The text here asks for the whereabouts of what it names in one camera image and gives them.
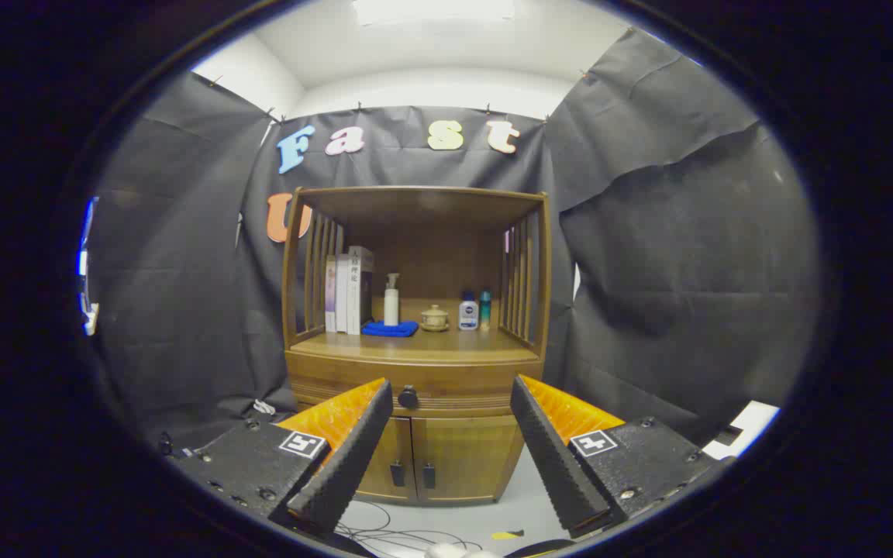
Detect white book with dark cover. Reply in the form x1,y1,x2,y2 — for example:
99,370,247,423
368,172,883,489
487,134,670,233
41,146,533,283
347,246,374,336

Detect wooden drawer with black knob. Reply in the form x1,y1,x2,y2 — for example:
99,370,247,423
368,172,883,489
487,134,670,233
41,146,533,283
288,353,544,419

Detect blue cloth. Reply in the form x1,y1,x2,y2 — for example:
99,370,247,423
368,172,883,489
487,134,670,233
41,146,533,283
362,320,419,338

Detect thin white book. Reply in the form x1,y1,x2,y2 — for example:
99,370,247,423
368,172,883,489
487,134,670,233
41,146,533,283
336,253,350,334

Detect white rounded object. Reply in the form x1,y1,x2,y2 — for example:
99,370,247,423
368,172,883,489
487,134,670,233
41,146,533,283
425,542,502,558

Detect wooden cabinet door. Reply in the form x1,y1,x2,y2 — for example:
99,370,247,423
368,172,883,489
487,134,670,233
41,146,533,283
413,417,525,503
357,417,416,501

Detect black floor cables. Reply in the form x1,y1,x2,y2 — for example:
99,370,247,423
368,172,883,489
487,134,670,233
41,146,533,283
334,500,494,555

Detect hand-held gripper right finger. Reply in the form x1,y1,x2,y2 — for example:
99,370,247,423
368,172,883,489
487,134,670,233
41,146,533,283
510,375,734,539

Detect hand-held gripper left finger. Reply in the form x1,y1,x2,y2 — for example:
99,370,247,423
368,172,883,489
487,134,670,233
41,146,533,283
170,378,395,536

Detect wooden cabinet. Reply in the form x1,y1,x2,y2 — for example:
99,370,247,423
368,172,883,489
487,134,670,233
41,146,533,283
282,186,552,506

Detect wooden countertop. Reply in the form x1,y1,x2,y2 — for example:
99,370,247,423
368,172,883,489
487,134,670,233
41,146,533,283
291,329,540,363

